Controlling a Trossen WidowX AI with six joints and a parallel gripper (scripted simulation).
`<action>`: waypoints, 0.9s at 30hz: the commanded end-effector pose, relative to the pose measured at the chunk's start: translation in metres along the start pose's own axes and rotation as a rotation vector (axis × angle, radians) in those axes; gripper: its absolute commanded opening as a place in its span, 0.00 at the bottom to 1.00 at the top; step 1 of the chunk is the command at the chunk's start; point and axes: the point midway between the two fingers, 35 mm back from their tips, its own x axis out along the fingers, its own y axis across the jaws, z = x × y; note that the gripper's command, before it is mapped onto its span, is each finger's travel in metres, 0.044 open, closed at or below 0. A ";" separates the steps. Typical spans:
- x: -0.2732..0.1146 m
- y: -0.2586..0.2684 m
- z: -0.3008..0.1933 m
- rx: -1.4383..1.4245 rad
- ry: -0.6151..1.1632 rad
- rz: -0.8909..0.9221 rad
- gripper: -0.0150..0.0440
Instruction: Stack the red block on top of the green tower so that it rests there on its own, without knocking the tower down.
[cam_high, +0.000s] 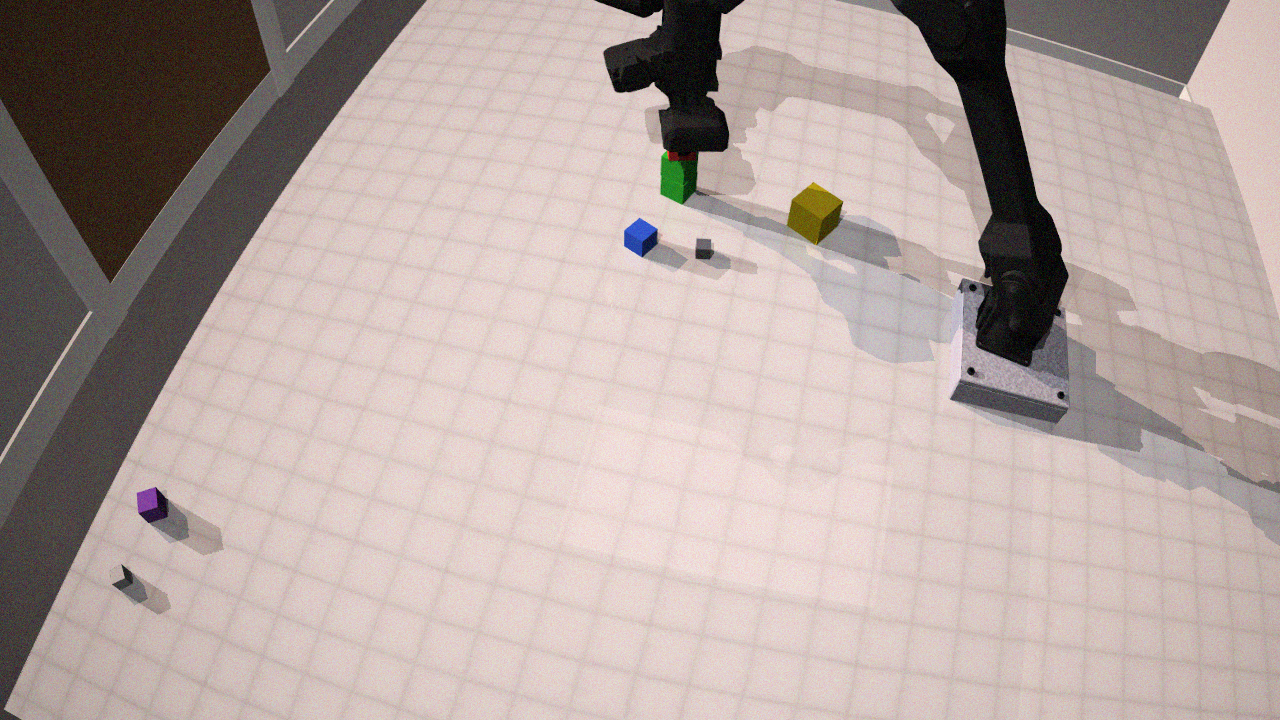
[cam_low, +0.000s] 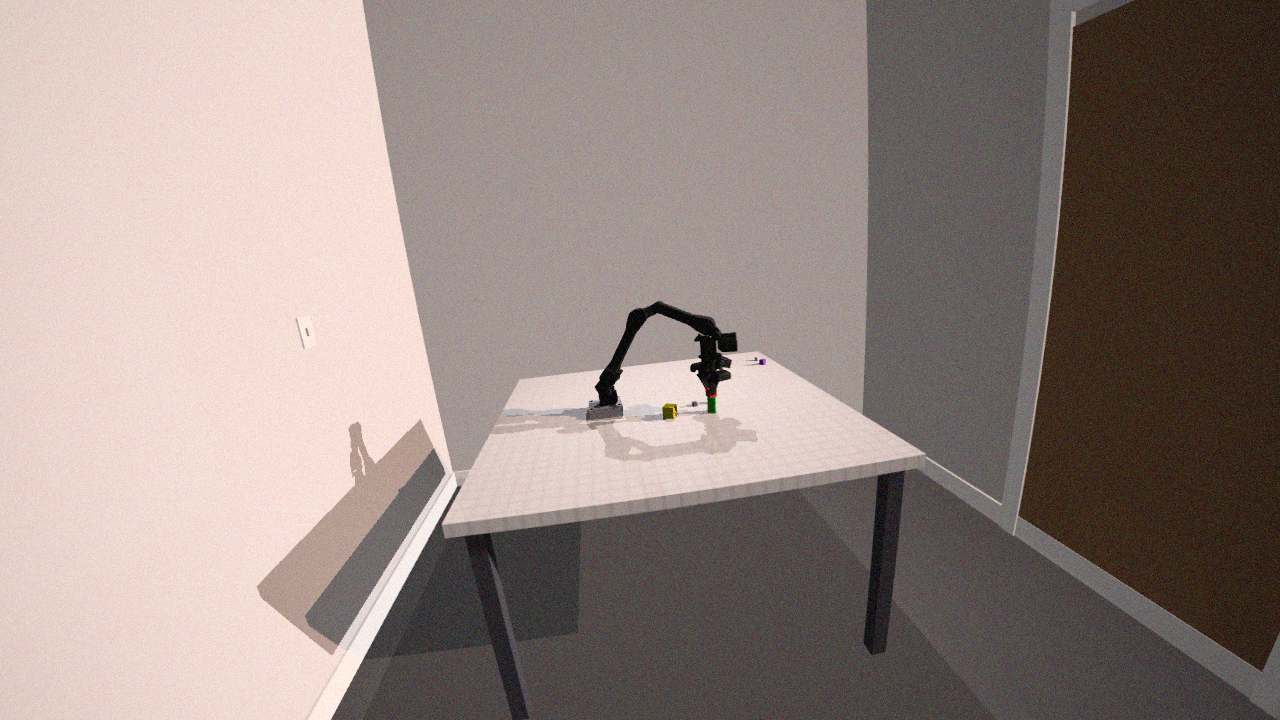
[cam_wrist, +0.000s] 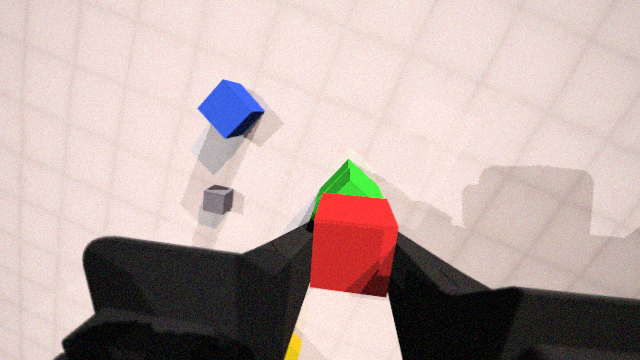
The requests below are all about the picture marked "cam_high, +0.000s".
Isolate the yellow cube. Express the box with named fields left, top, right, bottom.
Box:
left=787, top=182, right=844, bottom=245

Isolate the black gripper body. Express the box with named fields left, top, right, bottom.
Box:
left=658, top=26, right=730, bottom=152

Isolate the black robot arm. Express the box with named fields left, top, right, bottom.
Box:
left=595, top=0, right=1069, bottom=366

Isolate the purple cube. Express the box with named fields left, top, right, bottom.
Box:
left=137, top=487, right=166, bottom=523

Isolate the blue block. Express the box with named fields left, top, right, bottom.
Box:
left=625, top=218, right=658, bottom=258

